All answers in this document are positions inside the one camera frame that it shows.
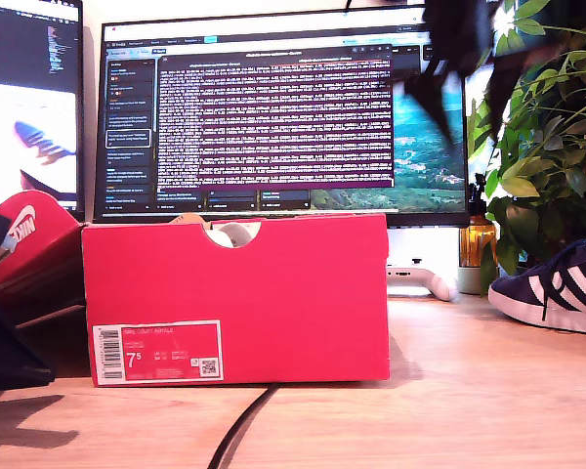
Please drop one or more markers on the red Nike shoebox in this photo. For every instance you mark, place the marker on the red Nike shoebox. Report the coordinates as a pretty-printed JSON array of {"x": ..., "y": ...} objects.
[{"x": 273, "y": 293}]

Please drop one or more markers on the white game controller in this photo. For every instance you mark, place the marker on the white game controller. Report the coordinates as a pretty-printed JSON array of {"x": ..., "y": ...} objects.
[{"x": 420, "y": 278}]

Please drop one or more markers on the small pale plant pot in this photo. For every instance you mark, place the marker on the small pale plant pot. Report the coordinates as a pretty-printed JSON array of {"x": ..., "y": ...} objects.
[{"x": 469, "y": 281}]

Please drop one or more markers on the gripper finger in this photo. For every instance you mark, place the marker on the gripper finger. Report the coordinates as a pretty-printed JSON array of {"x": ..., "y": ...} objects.
[
  {"x": 505, "y": 83},
  {"x": 437, "y": 93}
]

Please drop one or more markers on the green leafy houseplant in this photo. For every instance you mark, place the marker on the green leafy houseplant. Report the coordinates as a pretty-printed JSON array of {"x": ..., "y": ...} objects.
[{"x": 552, "y": 161}]

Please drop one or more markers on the wide black computer monitor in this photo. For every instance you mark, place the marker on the wide black computer monitor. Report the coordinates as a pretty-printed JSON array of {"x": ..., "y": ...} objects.
[{"x": 273, "y": 122}]

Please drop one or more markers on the amber pump bottle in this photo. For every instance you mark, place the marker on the amber pump bottle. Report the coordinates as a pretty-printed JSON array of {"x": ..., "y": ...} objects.
[{"x": 478, "y": 239}]

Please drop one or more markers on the black monitor with code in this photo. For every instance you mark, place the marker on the black monitor with code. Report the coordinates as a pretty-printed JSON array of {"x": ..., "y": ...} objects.
[{"x": 29, "y": 49}]

